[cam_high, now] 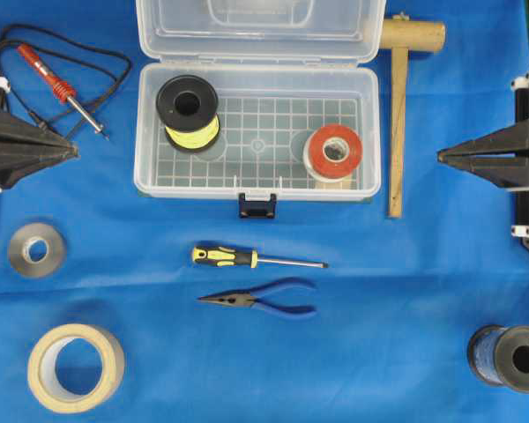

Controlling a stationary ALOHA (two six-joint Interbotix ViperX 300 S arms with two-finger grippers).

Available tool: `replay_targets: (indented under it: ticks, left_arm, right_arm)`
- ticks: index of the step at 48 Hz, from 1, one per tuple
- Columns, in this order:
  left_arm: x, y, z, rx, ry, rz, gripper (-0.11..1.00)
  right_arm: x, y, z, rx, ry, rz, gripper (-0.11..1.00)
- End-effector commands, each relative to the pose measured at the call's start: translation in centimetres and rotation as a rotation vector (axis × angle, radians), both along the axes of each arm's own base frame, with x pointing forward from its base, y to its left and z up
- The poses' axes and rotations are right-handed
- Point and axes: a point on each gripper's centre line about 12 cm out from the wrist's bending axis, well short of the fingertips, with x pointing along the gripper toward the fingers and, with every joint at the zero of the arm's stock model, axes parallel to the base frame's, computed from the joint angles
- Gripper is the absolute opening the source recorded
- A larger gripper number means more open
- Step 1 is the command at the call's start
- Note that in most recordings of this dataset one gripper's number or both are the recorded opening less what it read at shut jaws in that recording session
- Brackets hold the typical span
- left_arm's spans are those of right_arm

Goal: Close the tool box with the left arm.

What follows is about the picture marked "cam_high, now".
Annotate blue handled needle nose pliers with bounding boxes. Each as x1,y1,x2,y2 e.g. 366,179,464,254
197,277,317,321

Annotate black soldering iron cable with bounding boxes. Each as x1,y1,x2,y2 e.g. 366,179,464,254
0,24,132,138

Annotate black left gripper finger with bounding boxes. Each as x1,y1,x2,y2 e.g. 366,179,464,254
0,152,78,189
0,108,78,155

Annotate black spool yellow wire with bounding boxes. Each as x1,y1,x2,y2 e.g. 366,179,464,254
155,75,221,154

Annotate red solder wire spool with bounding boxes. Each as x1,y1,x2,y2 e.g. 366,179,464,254
302,123,362,183

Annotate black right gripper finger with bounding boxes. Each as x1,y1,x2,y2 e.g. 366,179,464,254
437,119,529,160
440,156,529,190

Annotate red handled soldering iron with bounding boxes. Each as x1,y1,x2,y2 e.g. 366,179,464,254
17,44,108,138

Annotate beige masking tape roll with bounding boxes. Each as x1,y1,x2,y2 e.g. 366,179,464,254
26,323,125,414

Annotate wooden mallet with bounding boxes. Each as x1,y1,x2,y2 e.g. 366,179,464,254
380,14,446,219

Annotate dark blue box latch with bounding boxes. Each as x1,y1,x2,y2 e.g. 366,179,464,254
238,193,277,219

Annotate grey tape roll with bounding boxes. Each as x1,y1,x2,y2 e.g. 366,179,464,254
7,222,67,278

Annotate yellow black screwdriver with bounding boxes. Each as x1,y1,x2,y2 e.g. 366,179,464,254
191,246,329,269

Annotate clear plastic tool box base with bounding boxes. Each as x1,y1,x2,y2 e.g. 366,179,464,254
134,63,382,202

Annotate clear plastic tool box lid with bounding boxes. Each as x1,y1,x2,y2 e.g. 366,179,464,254
136,0,386,66

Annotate blue table cloth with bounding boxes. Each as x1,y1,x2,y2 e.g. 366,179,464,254
0,1,529,422

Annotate black spool blue wire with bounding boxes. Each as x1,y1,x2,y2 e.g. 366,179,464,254
466,324,529,395

